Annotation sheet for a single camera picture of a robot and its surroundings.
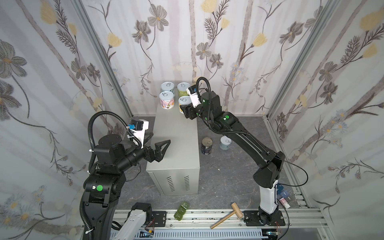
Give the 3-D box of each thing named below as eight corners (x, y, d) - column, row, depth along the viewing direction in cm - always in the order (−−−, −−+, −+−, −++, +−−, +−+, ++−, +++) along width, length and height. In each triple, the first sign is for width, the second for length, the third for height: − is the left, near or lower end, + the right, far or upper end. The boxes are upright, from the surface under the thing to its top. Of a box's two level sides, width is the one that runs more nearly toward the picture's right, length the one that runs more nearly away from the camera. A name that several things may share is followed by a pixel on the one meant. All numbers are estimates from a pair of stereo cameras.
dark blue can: (201, 155, 100) (202, 146, 92) (201, 146, 105) (201, 137, 96) (211, 155, 100) (213, 146, 92) (210, 146, 105) (212, 137, 96)
